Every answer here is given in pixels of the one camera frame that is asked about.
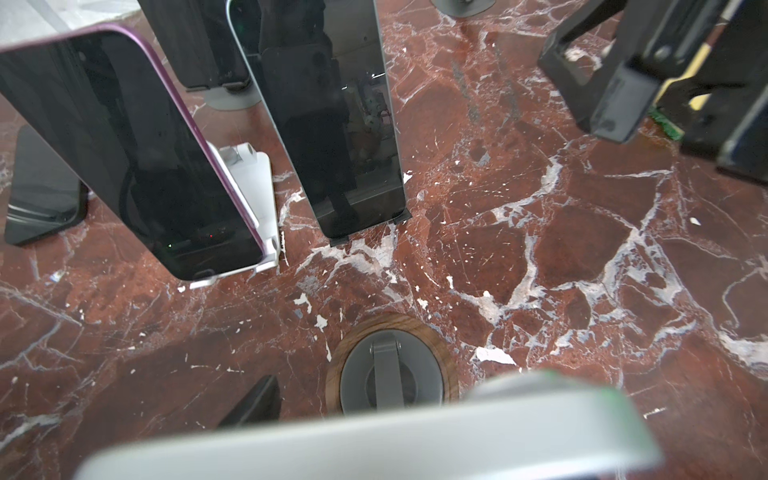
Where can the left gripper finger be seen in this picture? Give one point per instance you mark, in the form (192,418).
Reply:
(262,403)

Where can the white phone stand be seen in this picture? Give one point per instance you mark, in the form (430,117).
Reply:
(249,172)

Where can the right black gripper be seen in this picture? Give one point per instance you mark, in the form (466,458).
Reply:
(721,109)

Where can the black phone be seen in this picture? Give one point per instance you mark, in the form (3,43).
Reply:
(46,197)
(196,38)

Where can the grey round stand back right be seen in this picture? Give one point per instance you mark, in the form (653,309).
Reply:
(462,8)

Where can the grey round stand back left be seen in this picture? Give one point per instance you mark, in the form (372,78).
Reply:
(232,97)

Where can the wood ring grey stand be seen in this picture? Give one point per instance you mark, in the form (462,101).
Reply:
(390,361)

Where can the grey round stand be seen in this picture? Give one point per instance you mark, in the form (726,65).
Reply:
(232,97)
(462,8)

